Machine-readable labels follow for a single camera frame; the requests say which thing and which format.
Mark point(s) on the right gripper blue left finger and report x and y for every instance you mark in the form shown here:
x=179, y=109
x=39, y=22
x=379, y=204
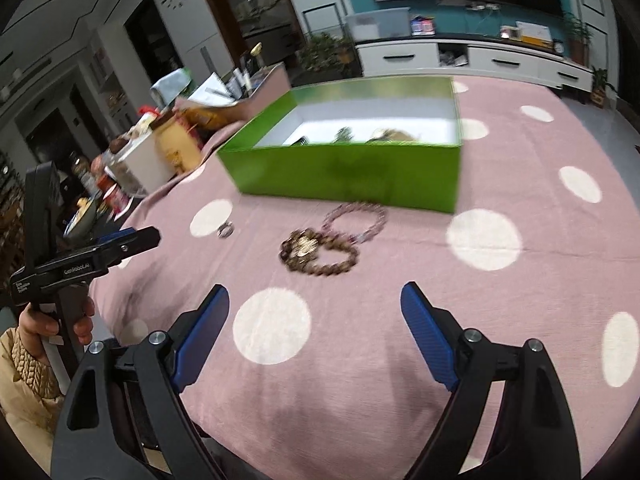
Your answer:
x=193, y=336

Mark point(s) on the potted green plant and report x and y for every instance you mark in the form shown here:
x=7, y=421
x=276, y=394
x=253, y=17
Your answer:
x=323, y=53

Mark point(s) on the pink storage tray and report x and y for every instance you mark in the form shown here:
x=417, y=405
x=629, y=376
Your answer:
x=213, y=105

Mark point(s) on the tan quilted left sleeve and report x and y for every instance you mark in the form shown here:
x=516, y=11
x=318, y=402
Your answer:
x=30, y=398

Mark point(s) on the person's left hand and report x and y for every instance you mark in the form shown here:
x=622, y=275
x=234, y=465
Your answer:
x=34, y=325

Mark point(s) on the black strap wristwatch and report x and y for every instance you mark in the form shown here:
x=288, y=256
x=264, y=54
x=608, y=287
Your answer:
x=301, y=141

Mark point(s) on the clear plastic storage bin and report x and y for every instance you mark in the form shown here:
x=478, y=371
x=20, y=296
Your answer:
x=380, y=24

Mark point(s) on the gold metal wristwatch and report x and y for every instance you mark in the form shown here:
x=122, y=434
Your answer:
x=393, y=135

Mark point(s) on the white tv cabinet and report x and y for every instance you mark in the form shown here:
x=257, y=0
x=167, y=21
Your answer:
x=471, y=58

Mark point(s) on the green open cardboard box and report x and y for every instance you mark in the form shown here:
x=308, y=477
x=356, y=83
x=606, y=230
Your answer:
x=338, y=118

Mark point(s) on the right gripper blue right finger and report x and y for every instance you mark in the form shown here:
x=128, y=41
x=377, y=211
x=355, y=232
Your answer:
x=430, y=328

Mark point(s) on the pink polka dot blanket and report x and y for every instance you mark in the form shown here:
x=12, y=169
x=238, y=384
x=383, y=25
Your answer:
x=320, y=378

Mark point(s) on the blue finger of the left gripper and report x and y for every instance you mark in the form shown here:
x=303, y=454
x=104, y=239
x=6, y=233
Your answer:
x=120, y=237
x=146, y=239

